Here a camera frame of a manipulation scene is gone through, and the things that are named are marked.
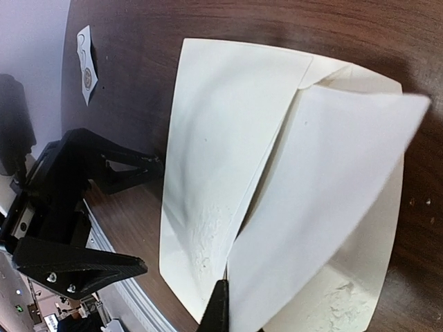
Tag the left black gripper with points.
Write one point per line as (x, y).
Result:
(45, 229)

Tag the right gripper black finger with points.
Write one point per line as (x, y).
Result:
(216, 315)

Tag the cream paper envelope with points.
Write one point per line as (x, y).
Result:
(230, 99)

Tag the white letter paper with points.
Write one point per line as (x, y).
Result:
(315, 251)

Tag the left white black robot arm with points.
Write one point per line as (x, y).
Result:
(17, 137)

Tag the sticker sheet with wax seal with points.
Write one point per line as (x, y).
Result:
(87, 68)

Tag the front aluminium rail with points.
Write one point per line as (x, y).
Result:
(125, 299)

